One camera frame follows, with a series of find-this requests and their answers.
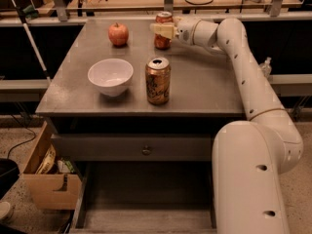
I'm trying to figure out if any white bowl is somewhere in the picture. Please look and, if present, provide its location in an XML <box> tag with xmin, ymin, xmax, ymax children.
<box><xmin>88</xmin><ymin>58</ymin><xmax>134</xmax><ymax>98</ymax></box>

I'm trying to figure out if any wooden box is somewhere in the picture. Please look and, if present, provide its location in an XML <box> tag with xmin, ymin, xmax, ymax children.
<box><xmin>21</xmin><ymin>123</ymin><xmax>81</xmax><ymax>210</ymax></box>

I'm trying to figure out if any grey drawer cabinet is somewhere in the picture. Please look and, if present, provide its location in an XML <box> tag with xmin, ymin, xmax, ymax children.
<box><xmin>35</xmin><ymin>18</ymin><xmax>248</xmax><ymax>234</ymax></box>

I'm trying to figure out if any white pole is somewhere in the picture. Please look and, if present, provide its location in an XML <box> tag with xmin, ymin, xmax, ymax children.
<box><xmin>11</xmin><ymin>0</ymin><xmax>51</xmax><ymax>85</ymax></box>

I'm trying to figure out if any red coke can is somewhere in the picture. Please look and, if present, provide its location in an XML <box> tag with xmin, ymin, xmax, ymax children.
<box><xmin>154</xmin><ymin>11</ymin><xmax>173</xmax><ymax>50</ymax></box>

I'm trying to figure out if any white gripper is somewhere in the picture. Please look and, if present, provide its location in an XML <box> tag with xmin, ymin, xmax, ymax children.
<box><xmin>150</xmin><ymin>19</ymin><xmax>199</xmax><ymax>45</ymax></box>

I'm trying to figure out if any gold soda can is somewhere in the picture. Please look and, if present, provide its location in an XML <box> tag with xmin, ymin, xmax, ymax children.
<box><xmin>145</xmin><ymin>57</ymin><xmax>171</xmax><ymax>104</ymax></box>

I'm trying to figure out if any black floor cable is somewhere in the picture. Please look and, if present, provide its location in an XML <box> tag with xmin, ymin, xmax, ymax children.
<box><xmin>6</xmin><ymin>114</ymin><xmax>38</xmax><ymax>159</ymax></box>

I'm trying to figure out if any open middle drawer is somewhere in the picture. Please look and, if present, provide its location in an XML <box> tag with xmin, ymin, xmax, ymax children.
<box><xmin>70</xmin><ymin>162</ymin><xmax>216</xmax><ymax>234</ymax></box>

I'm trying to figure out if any closed top drawer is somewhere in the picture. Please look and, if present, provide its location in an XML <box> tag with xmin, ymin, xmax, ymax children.
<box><xmin>52</xmin><ymin>134</ymin><xmax>212</xmax><ymax>162</ymax></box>

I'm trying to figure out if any red apple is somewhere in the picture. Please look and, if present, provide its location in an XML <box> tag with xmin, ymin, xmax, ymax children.
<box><xmin>108</xmin><ymin>22</ymin><xmax>129</xmax><ymax>47</ymax></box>

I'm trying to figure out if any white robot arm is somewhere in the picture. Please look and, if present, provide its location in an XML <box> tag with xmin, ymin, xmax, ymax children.
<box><xmin>150</xmin><ymin>18</ymin><xmax>303</xmax><ymax>234</ymax></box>

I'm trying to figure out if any snack bag in box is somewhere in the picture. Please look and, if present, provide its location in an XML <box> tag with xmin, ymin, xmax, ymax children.
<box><xmin>36</xmin><ymin>145</ymin><xmax>57</xmax><ymax>175</ymax></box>

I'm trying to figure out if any black round object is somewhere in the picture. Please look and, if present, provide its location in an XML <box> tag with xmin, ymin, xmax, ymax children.
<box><xmin>0</xmin><ymin>158</ymin><xmax>20</xmax><ymax>199</ymax></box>

